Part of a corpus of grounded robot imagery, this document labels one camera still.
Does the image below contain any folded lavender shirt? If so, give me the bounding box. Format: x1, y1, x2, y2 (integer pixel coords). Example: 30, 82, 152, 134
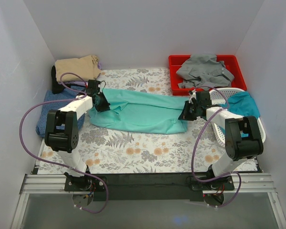
60, 62, 102, 86

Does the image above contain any teal blue t shirt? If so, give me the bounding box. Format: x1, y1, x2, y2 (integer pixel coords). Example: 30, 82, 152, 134
227, 92, 260, 118

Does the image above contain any aluminium frame rail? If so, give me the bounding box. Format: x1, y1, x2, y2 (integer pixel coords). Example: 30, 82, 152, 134
12, 173, 286, 229

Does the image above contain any white plastic basket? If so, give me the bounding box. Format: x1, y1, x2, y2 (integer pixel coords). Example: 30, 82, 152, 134
210, 88, 266, 146

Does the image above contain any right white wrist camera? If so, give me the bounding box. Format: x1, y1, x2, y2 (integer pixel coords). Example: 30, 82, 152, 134
189, 90, 196, 103

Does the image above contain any folded beige shirt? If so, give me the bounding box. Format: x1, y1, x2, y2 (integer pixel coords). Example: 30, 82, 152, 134
55, 55, 101, 82

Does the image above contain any blue checkered shirt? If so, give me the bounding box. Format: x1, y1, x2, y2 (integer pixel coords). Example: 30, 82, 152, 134
36, 88, 78, 138

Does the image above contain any mint green t shirt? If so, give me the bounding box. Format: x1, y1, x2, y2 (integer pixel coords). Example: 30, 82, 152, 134
89, 88, 188, 135

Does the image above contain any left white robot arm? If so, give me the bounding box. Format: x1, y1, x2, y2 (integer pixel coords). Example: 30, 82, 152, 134
45, 80, 110, 191

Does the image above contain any floral patterned table mat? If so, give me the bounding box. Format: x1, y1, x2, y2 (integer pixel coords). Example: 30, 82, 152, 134
38, 68, 258, 174

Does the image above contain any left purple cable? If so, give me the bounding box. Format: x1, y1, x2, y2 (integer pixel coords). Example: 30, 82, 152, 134
19, 73, 109, 214

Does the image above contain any red plastic tray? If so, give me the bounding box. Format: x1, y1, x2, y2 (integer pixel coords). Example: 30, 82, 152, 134
168, 55, 247, 96

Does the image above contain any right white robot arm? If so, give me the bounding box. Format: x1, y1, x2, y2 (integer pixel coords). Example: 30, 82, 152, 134
179, 90, 264, 190

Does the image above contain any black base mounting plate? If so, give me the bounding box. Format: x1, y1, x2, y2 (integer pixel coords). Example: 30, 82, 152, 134
64, 172, 235, 201

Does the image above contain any grey polo shirt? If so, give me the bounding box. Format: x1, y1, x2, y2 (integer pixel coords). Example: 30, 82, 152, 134
176, 54, 235, 88

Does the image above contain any folded black garment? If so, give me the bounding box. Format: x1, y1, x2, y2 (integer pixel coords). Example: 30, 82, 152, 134
51, 65, 64, 94

